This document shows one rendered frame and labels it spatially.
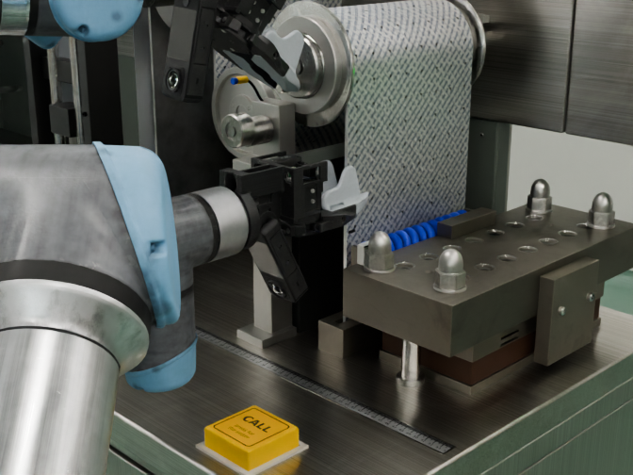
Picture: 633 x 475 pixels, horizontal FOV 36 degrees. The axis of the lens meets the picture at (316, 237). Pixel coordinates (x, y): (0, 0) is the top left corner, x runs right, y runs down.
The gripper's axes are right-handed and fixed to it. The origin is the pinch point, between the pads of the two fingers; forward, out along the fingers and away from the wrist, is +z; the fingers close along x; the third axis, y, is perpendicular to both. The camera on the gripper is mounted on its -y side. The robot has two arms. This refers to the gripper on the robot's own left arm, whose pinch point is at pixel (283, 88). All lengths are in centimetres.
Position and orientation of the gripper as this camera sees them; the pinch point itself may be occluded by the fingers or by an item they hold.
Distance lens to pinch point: 114.7
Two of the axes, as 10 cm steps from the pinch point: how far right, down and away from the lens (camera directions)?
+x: -7.0, -2.3, 6.7
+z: 5.4, 4.4, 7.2
